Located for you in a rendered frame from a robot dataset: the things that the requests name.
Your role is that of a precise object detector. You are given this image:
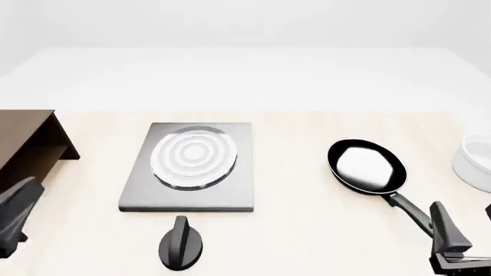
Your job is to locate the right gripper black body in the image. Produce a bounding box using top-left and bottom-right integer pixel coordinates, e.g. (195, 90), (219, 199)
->
(428, 248), (491, 274)

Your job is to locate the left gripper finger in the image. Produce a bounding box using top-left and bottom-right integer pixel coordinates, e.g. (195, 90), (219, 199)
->
(0, 176), (46, 259)

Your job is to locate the black frying pan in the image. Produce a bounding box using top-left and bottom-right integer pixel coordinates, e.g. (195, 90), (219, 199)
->
(326, 138), (437, 240)

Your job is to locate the round black stove knob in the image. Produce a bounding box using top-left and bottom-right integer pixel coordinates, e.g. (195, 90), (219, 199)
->
(157, 215), (205, 271)

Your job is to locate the flat grey stove plate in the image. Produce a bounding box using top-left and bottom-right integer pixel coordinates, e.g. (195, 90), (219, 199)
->
(117, 122), (256, 214)

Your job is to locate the white round bowl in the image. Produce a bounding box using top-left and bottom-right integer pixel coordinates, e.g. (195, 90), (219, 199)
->
(451, 133), (491, 193)

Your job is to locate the brown wooden cabinet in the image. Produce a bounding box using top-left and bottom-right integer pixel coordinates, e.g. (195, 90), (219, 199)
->
(0, 109), (82, 187)

